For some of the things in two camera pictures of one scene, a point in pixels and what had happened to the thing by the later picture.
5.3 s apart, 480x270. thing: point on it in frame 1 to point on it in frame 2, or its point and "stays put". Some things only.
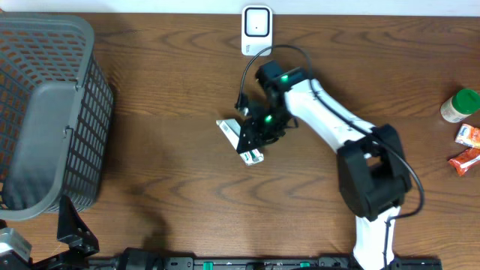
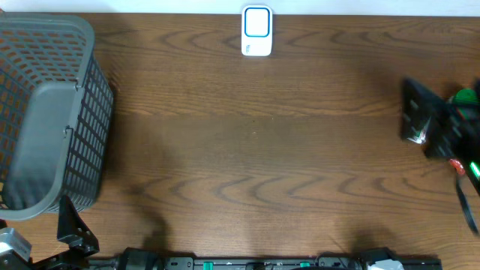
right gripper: [255, 136] to [445, 120]
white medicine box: [231, 128] to [421, 139]
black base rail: [292, 263] stays put
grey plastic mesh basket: [56, 115] stays put
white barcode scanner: [256, 30] stays put
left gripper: [82, 247] stays put
